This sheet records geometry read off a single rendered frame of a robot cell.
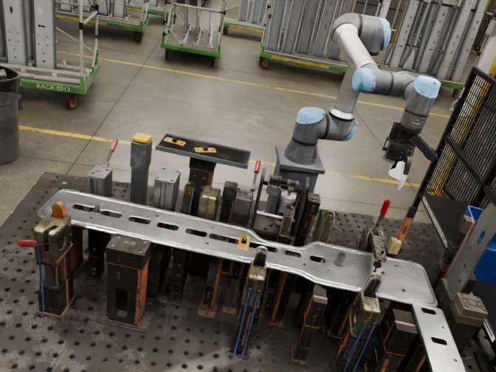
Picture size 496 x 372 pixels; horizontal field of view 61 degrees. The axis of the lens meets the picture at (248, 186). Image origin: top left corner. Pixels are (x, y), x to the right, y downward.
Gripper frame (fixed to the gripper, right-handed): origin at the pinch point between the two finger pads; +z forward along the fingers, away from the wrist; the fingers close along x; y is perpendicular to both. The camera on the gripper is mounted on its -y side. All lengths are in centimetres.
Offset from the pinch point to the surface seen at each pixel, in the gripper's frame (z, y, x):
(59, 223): 23, 103, 32
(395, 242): 22.6, -7.2, 3.1
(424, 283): 29.1, -17.3, 15.0
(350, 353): 45, 6, 38
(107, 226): 29, 93, 22
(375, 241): 21.8, 1.0, 6.7
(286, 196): 18.7, 34.3, -6.1
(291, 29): 58, 40, -679
